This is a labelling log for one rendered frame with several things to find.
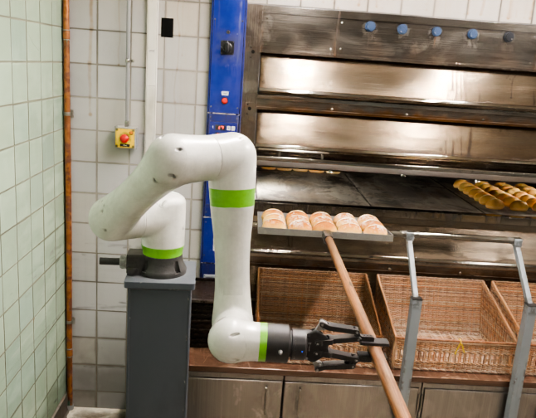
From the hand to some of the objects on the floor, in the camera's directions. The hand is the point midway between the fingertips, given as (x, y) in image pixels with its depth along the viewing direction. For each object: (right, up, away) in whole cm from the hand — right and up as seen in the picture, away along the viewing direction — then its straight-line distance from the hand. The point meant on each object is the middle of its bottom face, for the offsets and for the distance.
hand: (372, 348), depth 146 cm
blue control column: (-60, -54, +267) cm, 279 cm away
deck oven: (+37, -59, +273) cm, 282 cm away
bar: (+20, -92, +132) cm, 162 cm away
